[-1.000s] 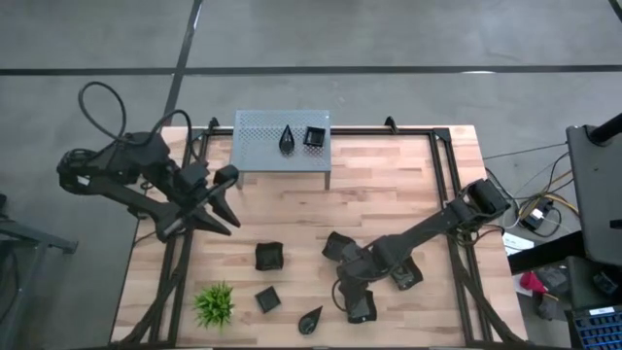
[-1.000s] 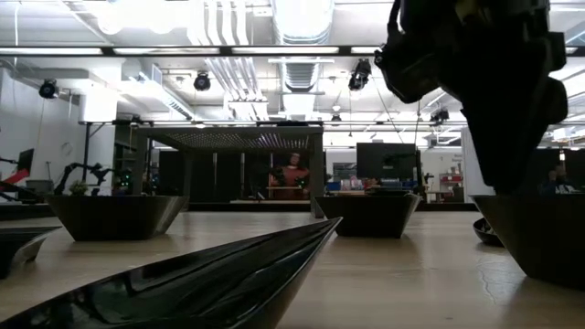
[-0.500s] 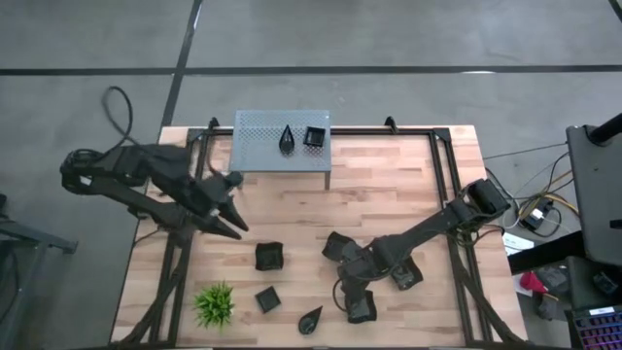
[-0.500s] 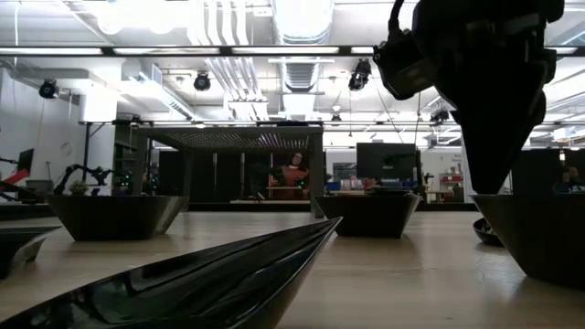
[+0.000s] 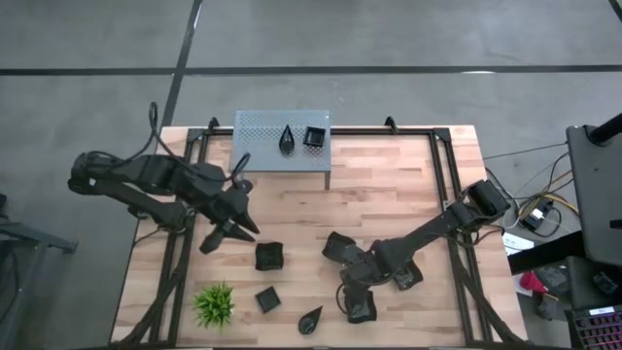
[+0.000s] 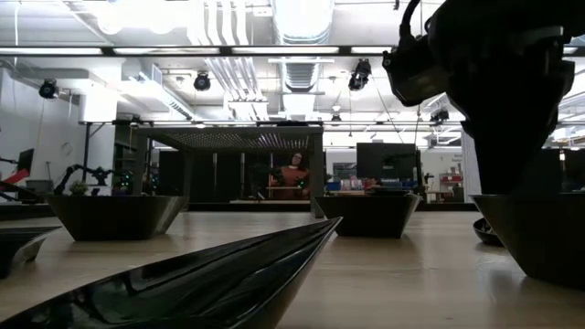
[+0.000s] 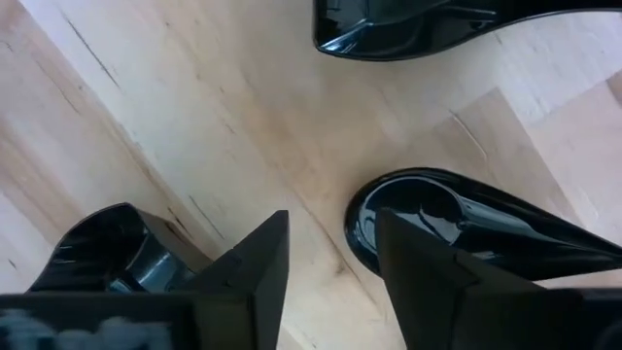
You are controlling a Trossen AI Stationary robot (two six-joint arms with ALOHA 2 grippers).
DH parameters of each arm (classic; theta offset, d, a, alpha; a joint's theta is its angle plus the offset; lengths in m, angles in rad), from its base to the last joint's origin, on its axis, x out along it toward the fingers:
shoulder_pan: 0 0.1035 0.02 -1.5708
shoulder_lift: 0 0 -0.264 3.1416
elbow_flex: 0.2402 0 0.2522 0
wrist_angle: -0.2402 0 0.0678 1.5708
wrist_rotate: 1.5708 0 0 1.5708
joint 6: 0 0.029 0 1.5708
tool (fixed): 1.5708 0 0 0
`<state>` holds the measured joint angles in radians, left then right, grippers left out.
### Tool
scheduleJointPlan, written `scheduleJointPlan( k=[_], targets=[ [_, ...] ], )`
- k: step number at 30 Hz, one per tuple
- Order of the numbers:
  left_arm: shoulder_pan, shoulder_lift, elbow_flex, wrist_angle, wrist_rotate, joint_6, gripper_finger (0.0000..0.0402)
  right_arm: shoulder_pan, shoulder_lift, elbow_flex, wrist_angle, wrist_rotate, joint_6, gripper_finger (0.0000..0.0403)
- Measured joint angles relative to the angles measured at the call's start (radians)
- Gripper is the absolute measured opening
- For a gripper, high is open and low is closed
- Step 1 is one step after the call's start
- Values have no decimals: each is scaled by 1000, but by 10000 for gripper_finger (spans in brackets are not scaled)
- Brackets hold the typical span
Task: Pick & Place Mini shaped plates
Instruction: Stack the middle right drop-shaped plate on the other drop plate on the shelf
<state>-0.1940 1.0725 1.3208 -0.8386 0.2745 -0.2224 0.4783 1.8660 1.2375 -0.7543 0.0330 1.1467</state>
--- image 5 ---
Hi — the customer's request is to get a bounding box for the grey perforated metal shelf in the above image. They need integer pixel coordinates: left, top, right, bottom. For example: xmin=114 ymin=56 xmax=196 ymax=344
xmin=228 ymin=109 xmax=333 ymax=191

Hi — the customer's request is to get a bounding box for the red soft object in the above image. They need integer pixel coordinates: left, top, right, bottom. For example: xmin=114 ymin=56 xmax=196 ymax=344
xmin=518 ymin=270 xmax=549 ymax=296

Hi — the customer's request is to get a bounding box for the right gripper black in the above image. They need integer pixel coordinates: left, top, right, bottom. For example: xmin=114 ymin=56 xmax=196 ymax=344
xmin=339 ymin=240 xmax=404 ymax=315

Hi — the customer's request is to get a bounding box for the black backlit keyboard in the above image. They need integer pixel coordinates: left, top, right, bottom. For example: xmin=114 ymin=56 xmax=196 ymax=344
xmin=571 ymin=304 xmax=622 ymax=350

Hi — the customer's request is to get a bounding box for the black vertical pole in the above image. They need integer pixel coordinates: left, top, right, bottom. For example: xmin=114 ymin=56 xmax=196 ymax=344
xmin=586 ymin=112 xmax=622 ymax=146

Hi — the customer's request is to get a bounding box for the teardrop shaped black plate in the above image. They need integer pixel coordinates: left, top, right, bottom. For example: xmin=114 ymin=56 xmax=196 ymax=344
xmin=278 ymin=123 xmax=296 ymax=157
xmin=296 ymin=305 xmax=324 ymax=336

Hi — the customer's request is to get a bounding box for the small green artificial plant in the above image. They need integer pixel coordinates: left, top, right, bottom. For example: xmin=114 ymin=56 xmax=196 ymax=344
xmin=191 ymin=280 xmax=236 ymax=331

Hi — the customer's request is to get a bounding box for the black cart base bar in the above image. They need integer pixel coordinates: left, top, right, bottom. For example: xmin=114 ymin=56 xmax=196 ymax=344
xmin=507 ymin=230 xmax=584 ymax=274

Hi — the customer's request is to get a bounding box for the white paper sheet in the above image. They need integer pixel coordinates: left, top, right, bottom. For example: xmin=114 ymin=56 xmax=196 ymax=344
xmin=501 ymin=231 xmax=535 ymax=258

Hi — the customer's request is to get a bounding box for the grey metal stand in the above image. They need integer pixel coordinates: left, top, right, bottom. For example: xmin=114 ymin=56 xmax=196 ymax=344
xmin=0 ymin=192 xmax=80 ymax=350

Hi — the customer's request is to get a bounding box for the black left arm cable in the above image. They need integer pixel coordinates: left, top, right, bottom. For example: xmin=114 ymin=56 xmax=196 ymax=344
xmin=147 ymin=100 xmax=253 ymax=189

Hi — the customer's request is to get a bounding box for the yellow cable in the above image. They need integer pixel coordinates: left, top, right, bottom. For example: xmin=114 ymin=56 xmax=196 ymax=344
xmin=515 ymin=192 xmax=580 ymax=219

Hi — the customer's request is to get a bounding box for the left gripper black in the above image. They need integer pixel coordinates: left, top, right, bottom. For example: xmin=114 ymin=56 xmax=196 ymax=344
xmin=198 ymin=180 xmax=260 ymax=256

